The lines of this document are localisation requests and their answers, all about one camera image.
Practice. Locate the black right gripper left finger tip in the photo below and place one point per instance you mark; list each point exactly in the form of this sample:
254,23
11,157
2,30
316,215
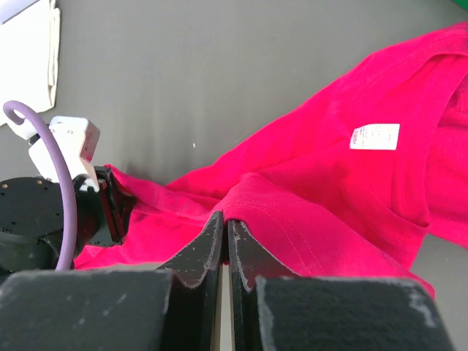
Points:
170,308

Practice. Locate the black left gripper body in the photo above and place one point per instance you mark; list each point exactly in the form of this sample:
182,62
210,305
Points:
32,219

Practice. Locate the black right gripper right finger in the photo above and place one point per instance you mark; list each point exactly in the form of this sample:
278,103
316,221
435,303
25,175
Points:
276,309

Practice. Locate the red t-shirt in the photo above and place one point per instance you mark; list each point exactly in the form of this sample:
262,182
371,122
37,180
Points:
347,184

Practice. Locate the folded white t-shirt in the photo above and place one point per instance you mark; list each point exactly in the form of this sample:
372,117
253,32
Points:
30,40

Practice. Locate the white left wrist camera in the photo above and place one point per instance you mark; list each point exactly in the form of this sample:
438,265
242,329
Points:
77,139

